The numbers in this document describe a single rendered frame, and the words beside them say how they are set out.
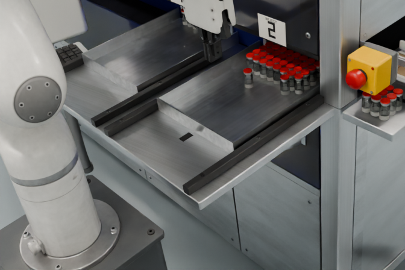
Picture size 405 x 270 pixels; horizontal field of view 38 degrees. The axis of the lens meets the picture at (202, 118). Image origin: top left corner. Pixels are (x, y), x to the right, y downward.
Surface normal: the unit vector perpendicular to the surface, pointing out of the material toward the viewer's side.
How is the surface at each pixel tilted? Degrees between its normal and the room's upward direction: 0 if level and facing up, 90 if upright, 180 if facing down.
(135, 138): 0
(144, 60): 0
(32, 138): 23
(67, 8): 90
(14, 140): 31
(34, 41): 62
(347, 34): 90
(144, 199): 0
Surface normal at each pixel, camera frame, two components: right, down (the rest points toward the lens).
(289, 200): -0.75, 0.46
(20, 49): 0.51, -0.04
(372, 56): -0.12, -0.80
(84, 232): 0.72, 0.33
